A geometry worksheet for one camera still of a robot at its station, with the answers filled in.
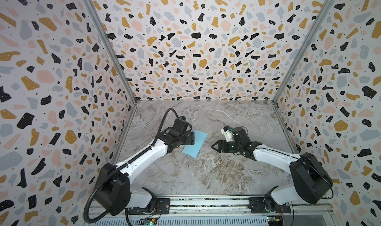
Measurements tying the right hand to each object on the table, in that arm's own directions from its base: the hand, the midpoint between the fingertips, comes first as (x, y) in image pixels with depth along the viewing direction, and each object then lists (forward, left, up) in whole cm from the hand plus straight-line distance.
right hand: (213, 144), depth 85 cm
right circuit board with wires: (-34, -29, -11) cm, 46 cm away
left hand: (+3, +14, +5) cm, 15 cm away
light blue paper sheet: (+1, +12, -11) cm, 16 cm away
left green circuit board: (-36, +32, -9) cm, 49 cm away
